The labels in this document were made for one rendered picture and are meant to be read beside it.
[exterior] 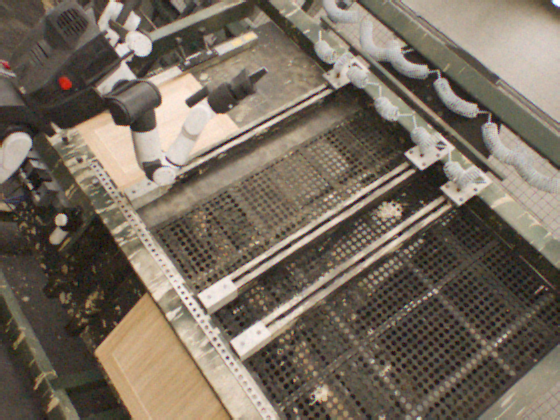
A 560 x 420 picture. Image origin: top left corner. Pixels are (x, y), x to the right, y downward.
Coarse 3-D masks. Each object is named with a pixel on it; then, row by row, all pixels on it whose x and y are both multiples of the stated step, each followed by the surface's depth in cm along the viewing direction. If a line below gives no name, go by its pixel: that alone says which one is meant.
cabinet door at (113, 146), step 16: (176, 80) 240; (192, 80) 241; (176, 96) 236; (160, 112) 231; (176, 112) 231; (80, 128) 224; (96, 128) 224; (112, 128) 225; (128, 128) 225; (160, 128) 226; (176, 128) 227; (208, 128) 227; (224, 128) 227; (96, 144) 220; (112, 144) 221; (128, 144) 221; (208, 144) 223; (112, 160) 216; (128, 160) 217; (112, 176) 212; (128, 176) 213; (144, 176) 213
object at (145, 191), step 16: (336, 64) 227; (336, 80) 233; (304, 96) 232; (320, 96) 232; (336, 96) 239; (272, 112) 226; (288, 112) 227; (304, 112) 232; (256, 128) 222; (272, 128) 225; (224, 144) 219; (240, 144) 219; (192, 160) 213; (208, 160) 213; (224, 160) 220; (176, 176) 208; (192, 176) 214; (128, 192) 202; (144, 192) 203; (160, 192) 208
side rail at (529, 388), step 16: (544, 368) 177; (512, 384) 177; (528, 384) 174; (544, 384) 175; (496, 400) 172; (512, 400) 172; (528, 400) 172; (480, 416) 169; (496, 416) 169; (512, 416) 169
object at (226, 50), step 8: (248, 40) 253; (256, 40) 255; (216, 48) 249; (224, 48) 249; (232, 48) 250; (240, 48) 253; (224, 56) 250; (200, 64) 244; (208, 64) 247; (168, 72) 240; (176, 72) 240; (184, 72) 241; (192, 72) 244; (152, 80) 237; (160, 80) 237; (168, 80) 238
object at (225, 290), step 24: (432, 144) 204; (408, 168) 218; (360, 192) 207; (384, 192) 209; (336, 216) 202; (288, 240) 195; (312, 240) 197; (264, 264) 190; (216, 288) 184; (240, 288) 187
